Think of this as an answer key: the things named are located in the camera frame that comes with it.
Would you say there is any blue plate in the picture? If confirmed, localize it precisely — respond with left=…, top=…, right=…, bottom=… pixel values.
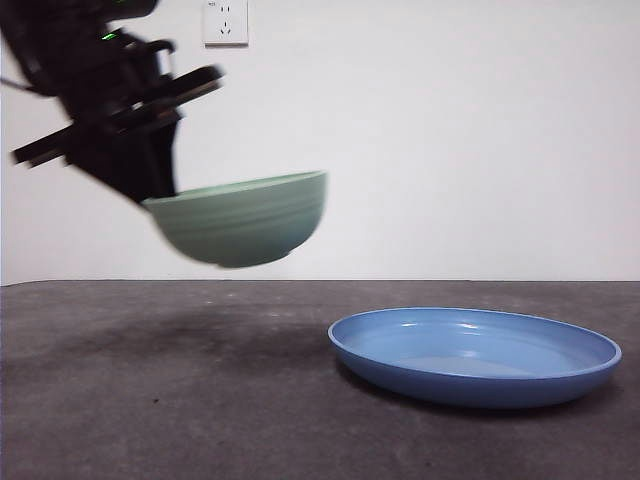
left=327, top=306, right=624, bottom=410

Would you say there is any green ribbed bowl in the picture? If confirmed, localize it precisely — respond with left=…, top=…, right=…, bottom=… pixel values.
left=142, top=169, right=330, bottom=270

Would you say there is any white wall socket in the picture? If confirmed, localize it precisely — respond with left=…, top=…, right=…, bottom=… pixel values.
left=203, top=0, right=250, bottom=49

